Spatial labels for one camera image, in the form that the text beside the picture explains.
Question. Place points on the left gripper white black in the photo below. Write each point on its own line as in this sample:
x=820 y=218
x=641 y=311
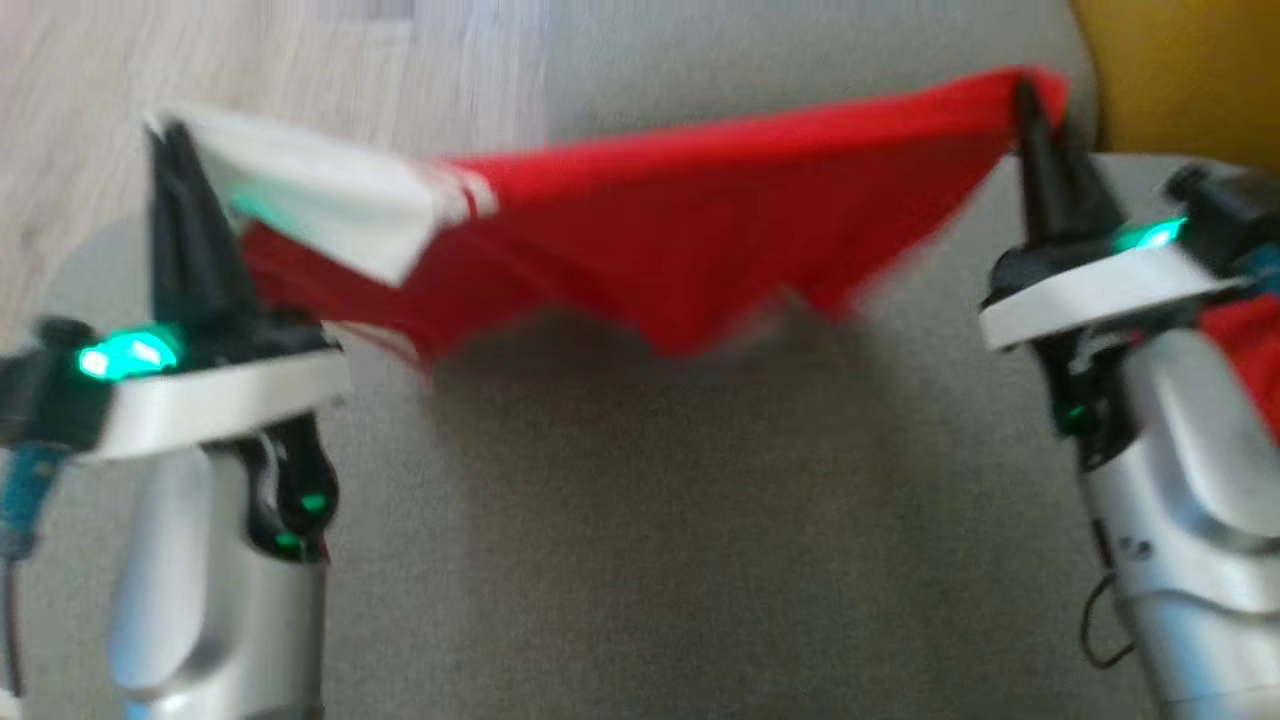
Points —
x=220 y=395

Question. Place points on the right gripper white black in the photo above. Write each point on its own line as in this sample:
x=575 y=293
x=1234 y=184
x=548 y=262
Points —
x=1090 y=290

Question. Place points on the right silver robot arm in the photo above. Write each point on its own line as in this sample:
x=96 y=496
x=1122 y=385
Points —
x=1190 y=520

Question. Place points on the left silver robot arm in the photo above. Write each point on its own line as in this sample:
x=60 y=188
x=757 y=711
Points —
x=200 y=620

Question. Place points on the wide yellow sofa back cushion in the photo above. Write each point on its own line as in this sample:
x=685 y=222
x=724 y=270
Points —
x=1180 y=70

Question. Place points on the long grey sofa seat cushion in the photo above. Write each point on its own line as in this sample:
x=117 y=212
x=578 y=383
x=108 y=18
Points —
x=750 y=60

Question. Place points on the wide grey sofa ottoman cushion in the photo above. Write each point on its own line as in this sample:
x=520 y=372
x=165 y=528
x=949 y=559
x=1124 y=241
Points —
x=650 y=520

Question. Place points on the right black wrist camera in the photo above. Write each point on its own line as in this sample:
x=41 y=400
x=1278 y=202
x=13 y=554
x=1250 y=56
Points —
x=1225 y=215

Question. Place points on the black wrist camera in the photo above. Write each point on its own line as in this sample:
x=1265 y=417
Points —
x=1225 y=215
x=45 y=395

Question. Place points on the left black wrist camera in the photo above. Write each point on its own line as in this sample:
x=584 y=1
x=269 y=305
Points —
x=45 y=395

